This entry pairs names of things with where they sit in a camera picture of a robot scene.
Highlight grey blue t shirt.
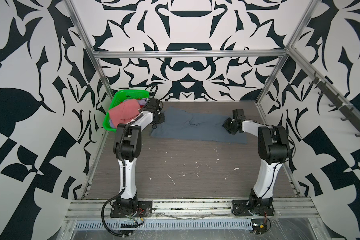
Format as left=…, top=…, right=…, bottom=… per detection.
left=150, top=107, right=247, bottom=145

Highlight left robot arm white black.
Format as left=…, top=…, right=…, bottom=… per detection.
left=110, top=98, right=165, bottom=215

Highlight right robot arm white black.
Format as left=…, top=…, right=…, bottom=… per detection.
left=223, top=109, right=292, bottom=216

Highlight purple garment in basket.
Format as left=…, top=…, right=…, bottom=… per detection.
left=138, top=98, right=149, bottom=106

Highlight pink t shirt in basket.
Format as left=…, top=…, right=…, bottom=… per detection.
left=109, top=99, right=141, bottom=129

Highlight green plastic basket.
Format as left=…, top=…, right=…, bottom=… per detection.
left=103, top=90, right=150, bottom=132

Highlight aluminium frame back crossbar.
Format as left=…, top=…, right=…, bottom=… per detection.
left=92, top=50, right=286, bottom=59

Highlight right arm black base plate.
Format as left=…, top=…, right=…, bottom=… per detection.
left=232, top=198, right=275, bottom=217

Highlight aluminium frame left post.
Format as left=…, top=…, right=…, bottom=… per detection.
left=63, top=0, right=114, bottom=100

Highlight white slotted cable duct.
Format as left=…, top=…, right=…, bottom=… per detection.
left=73, top=218, right=254, bottom=231

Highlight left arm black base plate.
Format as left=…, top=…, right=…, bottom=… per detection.
left=110, top=201, right=153, bottom=218

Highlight small electronics board with wires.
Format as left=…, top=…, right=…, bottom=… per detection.
left=252, top=217, right=272, bottom=236

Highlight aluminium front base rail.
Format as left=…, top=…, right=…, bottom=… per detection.
left=64, top=198, right=320, bottom=220

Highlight black wall hook rail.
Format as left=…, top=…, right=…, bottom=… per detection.
left=310, top=71, right=360, bottom=138

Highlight aluminium frame corner post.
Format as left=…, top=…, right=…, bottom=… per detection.
left=256, top=0, right=321, bottom=105

